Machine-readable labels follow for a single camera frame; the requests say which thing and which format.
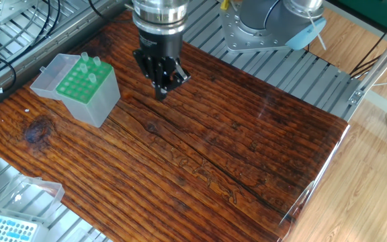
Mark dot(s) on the yellow plastic clip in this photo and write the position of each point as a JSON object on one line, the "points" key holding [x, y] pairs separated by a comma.
{"points": [[225, 4]]}

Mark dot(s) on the silver perforated metal plate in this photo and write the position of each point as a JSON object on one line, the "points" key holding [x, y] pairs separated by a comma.
{"points": [[5, 8]]}

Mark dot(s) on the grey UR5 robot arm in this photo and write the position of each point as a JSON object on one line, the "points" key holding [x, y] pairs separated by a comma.
{"points": [[160, 13]]}

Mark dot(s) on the clear pipette tip in holder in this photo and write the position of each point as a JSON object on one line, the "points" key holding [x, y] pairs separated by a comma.
{"points": [[84, 56], [83, 68], [92, 78]]}

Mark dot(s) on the clear large pipette tip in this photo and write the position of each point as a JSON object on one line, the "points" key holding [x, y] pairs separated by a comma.
{"points": [[96, 61]]}

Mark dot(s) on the small pipette tip box, clear lid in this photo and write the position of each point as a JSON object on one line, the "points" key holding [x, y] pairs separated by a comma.
{"points": [[5, 232]]}

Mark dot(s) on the brown wooden board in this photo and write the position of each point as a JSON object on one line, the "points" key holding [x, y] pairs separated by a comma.
{"points": [[129, 208]]}

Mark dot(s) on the green-topped large tip holder box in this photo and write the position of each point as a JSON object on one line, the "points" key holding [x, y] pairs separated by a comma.
{"points": [[91, 106]]}

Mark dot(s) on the aluminium frame post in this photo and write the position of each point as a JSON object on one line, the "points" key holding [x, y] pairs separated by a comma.
{"points": [[381, 62]]}

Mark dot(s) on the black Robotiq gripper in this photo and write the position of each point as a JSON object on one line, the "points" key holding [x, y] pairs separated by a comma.
{"points": [[161, 45]]}

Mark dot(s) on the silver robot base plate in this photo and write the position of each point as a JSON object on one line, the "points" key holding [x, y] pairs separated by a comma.
{"points": [[244, 38]]}

